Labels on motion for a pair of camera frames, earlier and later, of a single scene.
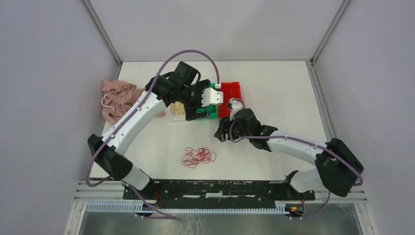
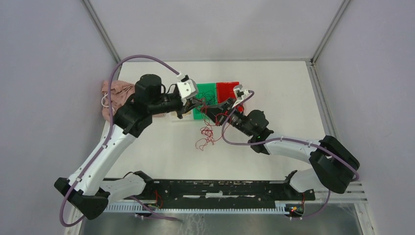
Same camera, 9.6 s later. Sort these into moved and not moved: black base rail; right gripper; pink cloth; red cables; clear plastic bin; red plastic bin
Moved: right gripper; red cables
Not moved: red plastic bin; clear plastic bin; pink cloth; black base rail
